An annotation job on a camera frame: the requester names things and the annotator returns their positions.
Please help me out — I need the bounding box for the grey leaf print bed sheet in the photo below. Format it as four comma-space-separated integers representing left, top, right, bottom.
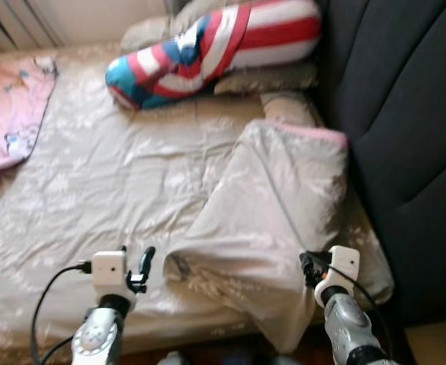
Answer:
0, 46, 394, 358

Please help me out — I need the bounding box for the silver robot left leg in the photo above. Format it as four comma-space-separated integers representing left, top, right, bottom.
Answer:
158, 351, 191, 365

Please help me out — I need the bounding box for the small beige cushion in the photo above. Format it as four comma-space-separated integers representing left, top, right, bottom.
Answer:
261, 91, 318, 126

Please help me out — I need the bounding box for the pink bear print blanket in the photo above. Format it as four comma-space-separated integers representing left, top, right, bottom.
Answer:
0, 57, 59, 177

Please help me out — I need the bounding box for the red white blue striped pillow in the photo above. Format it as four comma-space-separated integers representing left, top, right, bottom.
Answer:
105, 0, 322, 111

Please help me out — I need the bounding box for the white pleated curtain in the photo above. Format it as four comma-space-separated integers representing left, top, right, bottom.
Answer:
0, 0, 64, 50

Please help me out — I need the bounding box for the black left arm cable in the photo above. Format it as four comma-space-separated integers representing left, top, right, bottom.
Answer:
31, 261, 93, 365

